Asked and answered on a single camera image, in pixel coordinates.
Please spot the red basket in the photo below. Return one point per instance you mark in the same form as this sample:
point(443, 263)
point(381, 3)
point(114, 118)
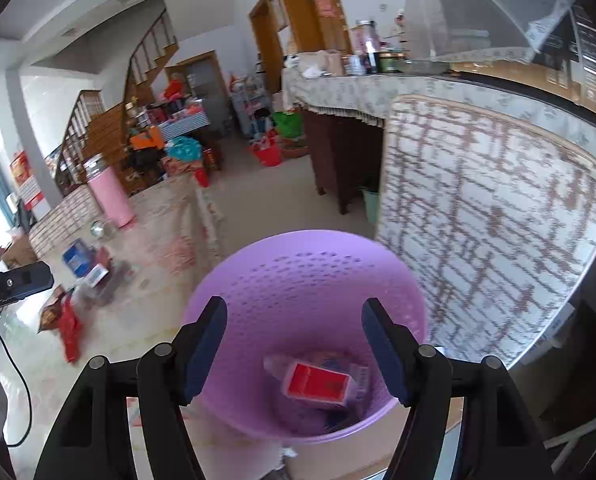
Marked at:
point(268, 154)

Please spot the purple plastic basket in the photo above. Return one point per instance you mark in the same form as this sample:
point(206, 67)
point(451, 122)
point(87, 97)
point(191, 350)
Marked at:
point(303, 280)

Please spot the leaf print tablecloth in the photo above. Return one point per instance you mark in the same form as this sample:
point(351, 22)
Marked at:
point(358, 92)

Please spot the pink thermos flask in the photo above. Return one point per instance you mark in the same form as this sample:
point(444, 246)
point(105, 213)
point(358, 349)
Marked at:
point(110, 195)

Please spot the metal shelf rack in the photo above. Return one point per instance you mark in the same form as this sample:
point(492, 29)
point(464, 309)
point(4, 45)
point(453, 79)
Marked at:
point(250, 105)

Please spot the green waste bin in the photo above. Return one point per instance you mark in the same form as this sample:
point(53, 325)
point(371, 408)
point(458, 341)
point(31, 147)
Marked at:
point(371, 207)

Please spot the green bag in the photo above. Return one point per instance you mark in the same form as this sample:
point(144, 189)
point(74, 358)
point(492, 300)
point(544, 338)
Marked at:
point(288, 124)

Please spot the glass jar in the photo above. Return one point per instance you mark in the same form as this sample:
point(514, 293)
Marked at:
point(102, 230)

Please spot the wooden door frame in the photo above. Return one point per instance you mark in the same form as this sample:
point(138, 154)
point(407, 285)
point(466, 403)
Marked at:
point(298, 15)

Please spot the teal bag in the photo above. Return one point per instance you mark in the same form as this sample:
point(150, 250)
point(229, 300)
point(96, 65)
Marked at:
point(185, 147)

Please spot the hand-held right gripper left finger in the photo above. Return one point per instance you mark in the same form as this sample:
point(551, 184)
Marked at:
point(204, 355)

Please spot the wooden staircase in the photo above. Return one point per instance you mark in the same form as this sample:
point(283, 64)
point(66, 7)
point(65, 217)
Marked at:
point(103, 125)

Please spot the red flat box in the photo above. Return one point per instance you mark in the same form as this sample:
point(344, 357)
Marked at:
point(318, 382)

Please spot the patterned table cloth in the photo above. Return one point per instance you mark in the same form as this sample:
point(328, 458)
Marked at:
point(168, 240)

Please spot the red packet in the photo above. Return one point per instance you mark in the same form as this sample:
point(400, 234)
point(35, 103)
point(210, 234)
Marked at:
point(70, 330)

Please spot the orange bag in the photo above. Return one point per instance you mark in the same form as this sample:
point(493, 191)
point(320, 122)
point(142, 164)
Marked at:
point(148, 139)

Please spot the white metal frame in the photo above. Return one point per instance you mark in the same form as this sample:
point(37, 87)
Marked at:
point(578, 437)

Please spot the brown snack packet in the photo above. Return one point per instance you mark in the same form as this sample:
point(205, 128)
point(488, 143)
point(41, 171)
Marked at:
point(50, 312)

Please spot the cardboard box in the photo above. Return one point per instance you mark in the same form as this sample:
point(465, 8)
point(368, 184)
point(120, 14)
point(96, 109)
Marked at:
point(358, 457)

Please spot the green tin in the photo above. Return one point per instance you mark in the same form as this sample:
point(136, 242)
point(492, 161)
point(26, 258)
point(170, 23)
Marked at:
point(390, 62)

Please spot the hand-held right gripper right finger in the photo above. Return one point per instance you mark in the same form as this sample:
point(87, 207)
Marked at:
point(384, 355)

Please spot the patterned seat cushion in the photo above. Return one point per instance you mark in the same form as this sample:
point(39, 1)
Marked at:
point(478, 210)

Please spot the blue box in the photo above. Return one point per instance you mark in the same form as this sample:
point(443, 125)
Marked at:
point(75, 255)

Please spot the red wall calendar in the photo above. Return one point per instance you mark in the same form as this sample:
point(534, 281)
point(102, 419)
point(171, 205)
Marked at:
point(25, 180)

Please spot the white mesh food cover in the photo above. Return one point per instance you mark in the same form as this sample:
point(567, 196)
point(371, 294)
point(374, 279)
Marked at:
point(478, 10)

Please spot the dark wooden table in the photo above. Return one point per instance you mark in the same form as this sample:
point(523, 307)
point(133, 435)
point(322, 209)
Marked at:
point(338, 160)

